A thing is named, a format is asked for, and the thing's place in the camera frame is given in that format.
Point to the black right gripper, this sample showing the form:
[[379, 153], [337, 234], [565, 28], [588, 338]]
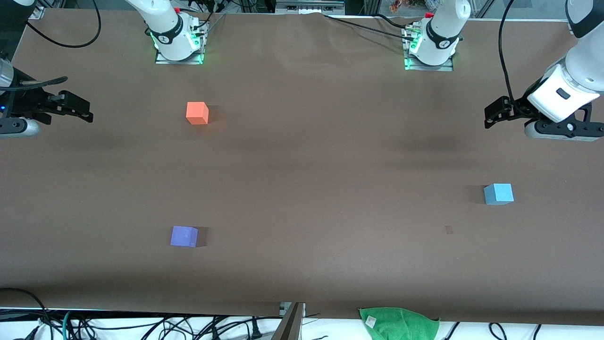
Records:
[[24, 102]]

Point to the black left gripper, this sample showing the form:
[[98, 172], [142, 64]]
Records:
[[520, 106]]

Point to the blue block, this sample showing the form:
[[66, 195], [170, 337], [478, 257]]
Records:
[[498, 194]]

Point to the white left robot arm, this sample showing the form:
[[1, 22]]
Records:
[[580, 71]]

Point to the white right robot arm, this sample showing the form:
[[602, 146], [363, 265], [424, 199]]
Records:
[[165, 28]]

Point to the orange block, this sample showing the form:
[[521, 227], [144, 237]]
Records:
[[197, 113]]

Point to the purple block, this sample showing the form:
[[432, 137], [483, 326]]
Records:
[[183, 236]]

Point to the colourful toy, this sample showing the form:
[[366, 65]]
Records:
[[398, 5]]

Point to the grey box device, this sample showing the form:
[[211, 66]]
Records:
[[309, 7]]

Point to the green cloth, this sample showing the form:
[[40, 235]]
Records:
[[401, 326]]

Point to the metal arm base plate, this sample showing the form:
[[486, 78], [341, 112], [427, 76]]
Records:
[[179, 62], [427, 68]]

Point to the aluminium frame corner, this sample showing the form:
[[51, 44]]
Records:
[[37, 12]]

